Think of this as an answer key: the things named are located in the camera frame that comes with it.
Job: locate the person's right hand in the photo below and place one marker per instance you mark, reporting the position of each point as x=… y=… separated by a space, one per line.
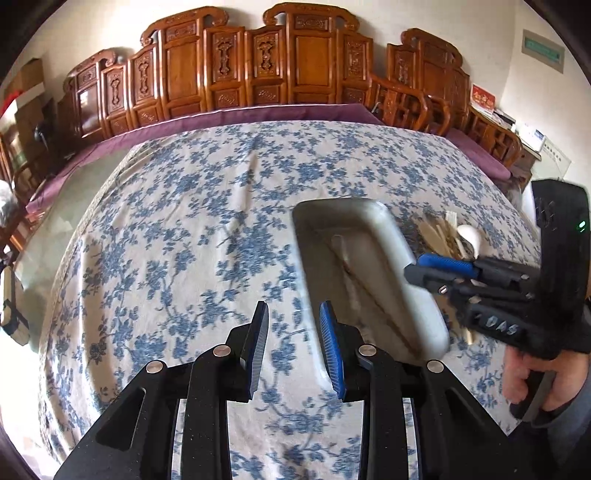
x=571 y=369

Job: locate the white ceramic spoon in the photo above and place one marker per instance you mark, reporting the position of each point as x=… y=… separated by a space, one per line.
x=473 y=237

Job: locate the wooden side table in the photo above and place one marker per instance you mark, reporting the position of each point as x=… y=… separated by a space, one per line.
x=521 y=169

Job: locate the light bamboo chopstick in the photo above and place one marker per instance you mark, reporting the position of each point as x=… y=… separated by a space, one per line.
x=435 y=239

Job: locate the white wall breaker box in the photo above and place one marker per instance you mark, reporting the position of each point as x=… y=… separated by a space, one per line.
x=554 y=163

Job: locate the carved wooden armchair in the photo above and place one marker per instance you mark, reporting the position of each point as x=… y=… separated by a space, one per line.
x=434 y=66

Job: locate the rectangular metal tray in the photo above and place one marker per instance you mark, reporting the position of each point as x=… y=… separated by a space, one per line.
x=315 y=222

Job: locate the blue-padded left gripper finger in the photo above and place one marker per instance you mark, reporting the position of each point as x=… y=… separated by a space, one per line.
x=456 y=437
x=455 y=266

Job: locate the purple armchair cushion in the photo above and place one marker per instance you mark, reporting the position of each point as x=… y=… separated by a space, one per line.
x=492 y=167

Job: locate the dark wooden chopstick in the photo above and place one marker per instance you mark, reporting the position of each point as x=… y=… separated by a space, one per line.
x=383 y=318

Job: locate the stacked cardboard boxes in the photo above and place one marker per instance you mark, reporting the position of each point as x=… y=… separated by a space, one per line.
x=22 y=109

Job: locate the white plastic fork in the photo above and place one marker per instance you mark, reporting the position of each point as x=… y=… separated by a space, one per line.
x=451 y=219

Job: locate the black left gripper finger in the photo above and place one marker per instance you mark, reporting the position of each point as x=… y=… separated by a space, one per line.
x=438 y=282
x=134 y=436

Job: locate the blue floral tablecloth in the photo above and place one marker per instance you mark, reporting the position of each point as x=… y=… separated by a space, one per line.
x=192 y=230

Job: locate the grey wall electrical panel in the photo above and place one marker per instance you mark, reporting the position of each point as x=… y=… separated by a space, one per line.
x=543 y=50

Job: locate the carved wooden sofa bench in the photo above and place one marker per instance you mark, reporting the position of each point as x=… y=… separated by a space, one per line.
x=195 y=62

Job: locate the red greeting card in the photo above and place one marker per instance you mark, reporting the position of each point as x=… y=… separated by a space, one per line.
x=482 y=99

